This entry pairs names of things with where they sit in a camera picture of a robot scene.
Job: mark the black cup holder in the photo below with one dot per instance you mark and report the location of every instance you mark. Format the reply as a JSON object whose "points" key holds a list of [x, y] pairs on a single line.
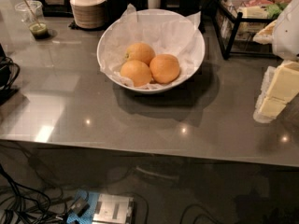
{"points": [[115, 9]]}

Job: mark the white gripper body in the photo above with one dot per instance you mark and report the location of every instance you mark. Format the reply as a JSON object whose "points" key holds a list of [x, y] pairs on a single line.
{"points": [[287, 32]]}

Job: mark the wooden stir stick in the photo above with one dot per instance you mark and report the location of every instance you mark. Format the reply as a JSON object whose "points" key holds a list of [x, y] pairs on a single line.
{"points": [[32, 12]]}

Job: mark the clear plastic cup green drink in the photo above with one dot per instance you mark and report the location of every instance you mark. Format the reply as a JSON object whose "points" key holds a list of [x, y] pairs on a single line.
{"points": [[27, 18]]}

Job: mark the white paper liner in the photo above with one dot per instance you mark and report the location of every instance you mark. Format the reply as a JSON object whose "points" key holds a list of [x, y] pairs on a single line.
{"points": [[162, 31]]}

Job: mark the silver box on floor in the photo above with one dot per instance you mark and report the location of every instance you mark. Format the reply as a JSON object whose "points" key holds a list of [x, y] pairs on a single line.
{"points": [[113, 209]]}

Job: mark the black power adapter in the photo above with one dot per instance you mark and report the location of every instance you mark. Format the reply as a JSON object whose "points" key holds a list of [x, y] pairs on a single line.
{"points": [[79, 207]]}

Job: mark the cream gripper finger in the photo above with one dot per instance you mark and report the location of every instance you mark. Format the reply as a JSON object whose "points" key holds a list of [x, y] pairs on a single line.
{"points": [[269, 108], [284, 85]]}

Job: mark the stack of paper bowls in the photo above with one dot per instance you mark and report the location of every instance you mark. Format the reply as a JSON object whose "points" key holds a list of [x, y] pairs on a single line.
{"points": [[88, 14]]}

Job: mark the blue cloth on floor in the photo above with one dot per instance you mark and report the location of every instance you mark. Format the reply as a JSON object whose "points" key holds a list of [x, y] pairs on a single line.
{"points": [[87, 218]]}

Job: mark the black wire rack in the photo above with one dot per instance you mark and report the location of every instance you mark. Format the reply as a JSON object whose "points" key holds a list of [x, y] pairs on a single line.
{"points": [[235, 32]]}

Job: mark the white bowl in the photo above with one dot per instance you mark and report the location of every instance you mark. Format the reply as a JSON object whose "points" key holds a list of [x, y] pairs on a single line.
{"points": [[149, 89]]}

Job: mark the black device left edge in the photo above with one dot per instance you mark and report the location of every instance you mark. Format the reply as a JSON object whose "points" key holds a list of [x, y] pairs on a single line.
{"points": [[9, 71]]}

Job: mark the orange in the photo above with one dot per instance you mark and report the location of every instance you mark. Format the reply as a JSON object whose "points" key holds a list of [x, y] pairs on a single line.
{"points": [[137, 71], [141, 52], [164, 68]]}

